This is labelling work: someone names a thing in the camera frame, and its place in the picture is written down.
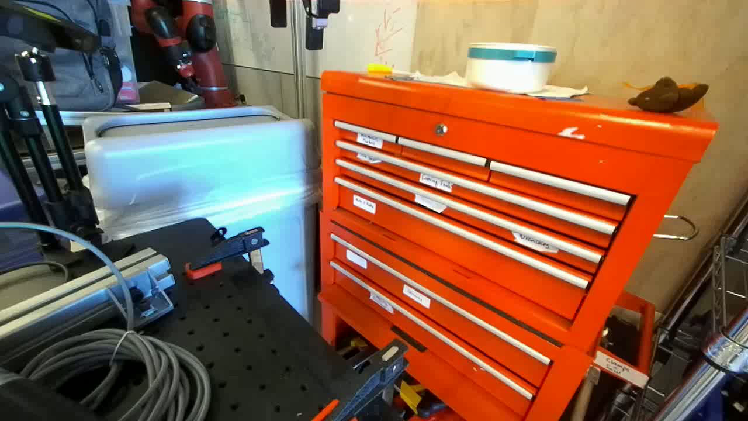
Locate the translucent white plastic bin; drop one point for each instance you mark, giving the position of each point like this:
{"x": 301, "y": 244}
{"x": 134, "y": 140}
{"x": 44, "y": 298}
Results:
{"x": 194, "y": 172}

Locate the white paper sheets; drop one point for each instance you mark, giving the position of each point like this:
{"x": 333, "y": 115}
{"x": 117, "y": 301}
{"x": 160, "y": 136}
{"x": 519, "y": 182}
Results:
{"x": 565, "y": 92}

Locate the black tripod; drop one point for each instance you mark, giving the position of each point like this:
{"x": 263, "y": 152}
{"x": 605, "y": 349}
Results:
{"x": 47, "y": 136}

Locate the white bowl with teal band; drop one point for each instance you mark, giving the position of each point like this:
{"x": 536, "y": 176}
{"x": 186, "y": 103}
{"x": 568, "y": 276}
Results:
{"x": 509, "y": 74}

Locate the black hanging camera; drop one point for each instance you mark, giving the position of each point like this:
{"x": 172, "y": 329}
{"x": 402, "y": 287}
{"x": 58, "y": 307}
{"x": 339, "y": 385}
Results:
{"x": 319, "y": 20}

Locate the orange metal tool chest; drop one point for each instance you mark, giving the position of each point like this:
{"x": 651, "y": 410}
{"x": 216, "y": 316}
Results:
{"x": 467, "y": 259}

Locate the grey fabric jacket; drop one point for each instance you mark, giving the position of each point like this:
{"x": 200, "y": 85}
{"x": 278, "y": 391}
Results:
{"x": 72, "y": 74}

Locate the aluminium extrusion rail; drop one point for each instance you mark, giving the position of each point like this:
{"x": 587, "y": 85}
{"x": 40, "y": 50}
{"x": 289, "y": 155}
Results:
{"x": 77, "y": 294}

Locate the red robot arm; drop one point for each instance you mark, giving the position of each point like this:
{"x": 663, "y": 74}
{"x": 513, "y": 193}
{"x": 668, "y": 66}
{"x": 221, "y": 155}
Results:
{"x": 206, "y": 71}

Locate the whiteboard with red marks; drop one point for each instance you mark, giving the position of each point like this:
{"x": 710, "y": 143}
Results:
{"x": 363, "y": 36}

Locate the small yellow object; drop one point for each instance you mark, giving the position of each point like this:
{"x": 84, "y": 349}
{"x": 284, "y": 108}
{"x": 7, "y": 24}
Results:
{"x": 378, "y": 71}

